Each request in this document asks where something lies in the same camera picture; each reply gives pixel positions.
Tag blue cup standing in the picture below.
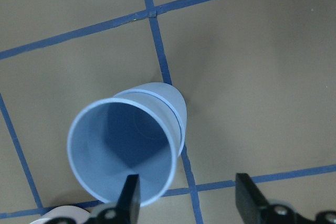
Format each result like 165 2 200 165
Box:
114 82 187 155

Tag blue cup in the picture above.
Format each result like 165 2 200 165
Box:
67 98 181 206
114 82 187 155

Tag pink bowl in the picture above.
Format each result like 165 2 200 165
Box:
30 206 90 224

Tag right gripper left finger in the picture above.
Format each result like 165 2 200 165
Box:
90 174 141 223

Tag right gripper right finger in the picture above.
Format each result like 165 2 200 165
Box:
235 173 335 223

